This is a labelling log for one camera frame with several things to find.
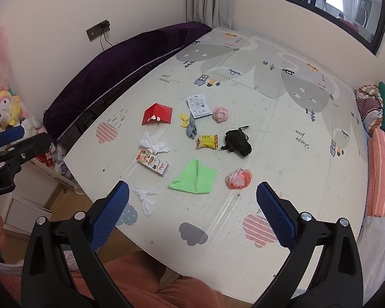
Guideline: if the pile of plush toys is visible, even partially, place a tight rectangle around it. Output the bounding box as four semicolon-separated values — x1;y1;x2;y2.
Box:
0;19;73;180

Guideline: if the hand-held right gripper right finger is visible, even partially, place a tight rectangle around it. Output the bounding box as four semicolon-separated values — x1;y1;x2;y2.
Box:
252;181;364;308

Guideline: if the red paper box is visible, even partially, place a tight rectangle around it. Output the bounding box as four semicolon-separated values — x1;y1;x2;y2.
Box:
142;103;173;126

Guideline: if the black cloth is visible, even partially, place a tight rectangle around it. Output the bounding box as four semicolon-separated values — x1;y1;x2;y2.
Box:
220;126;252;158

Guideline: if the orange plastic bag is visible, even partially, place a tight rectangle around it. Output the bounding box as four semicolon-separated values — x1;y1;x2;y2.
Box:
225;168;253;190

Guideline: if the pink ball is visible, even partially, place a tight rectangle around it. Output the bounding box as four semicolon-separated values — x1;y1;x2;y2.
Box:
212;107;230;124

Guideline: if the washing machine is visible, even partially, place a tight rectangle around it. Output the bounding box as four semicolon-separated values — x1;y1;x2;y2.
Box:
355;0;373;29

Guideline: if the white knotted tissue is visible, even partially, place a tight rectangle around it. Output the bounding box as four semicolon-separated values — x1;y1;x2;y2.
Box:
132;187;158;217

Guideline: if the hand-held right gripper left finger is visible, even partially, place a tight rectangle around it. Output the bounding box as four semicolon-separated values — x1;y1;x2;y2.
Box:
21;180;133;308

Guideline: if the white printed leaflet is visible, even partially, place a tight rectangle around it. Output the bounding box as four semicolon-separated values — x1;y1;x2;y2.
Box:
186;94;212;119

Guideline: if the grey curtain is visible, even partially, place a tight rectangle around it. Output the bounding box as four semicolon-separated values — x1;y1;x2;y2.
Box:
184;0;235;30

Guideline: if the black power cable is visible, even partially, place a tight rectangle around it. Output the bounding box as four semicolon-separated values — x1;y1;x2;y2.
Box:
99;32;116;51

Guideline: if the striped crumpled blanket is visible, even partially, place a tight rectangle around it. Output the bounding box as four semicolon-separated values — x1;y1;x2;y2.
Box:
354;84;384;133

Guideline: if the green cloth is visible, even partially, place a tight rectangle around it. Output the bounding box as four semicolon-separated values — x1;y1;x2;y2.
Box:
167;158;217;195

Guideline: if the dark wall socket plate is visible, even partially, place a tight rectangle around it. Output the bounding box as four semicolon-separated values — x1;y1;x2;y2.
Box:
86;20;111;42

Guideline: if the yellow snack packet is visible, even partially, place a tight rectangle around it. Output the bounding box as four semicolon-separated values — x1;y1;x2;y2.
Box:
196;134;219;150

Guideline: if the purple velvet blanket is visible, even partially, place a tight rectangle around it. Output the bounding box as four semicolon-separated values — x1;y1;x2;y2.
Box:
43;21;213;142

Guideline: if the white bedding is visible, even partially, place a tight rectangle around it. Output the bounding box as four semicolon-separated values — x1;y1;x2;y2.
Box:
356;213;385;305

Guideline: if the pink snack box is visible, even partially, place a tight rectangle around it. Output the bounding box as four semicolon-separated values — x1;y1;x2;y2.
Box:
136;149;169;177

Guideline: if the grey cloth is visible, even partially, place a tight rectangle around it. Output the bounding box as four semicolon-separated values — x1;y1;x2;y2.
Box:
185;113;199;141

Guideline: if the pink striped pillow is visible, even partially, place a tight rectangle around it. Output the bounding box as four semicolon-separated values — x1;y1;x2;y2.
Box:
365;128;385;217

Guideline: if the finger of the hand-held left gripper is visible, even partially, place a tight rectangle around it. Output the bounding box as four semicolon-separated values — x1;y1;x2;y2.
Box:
0;125;26;155
5;132;52;167

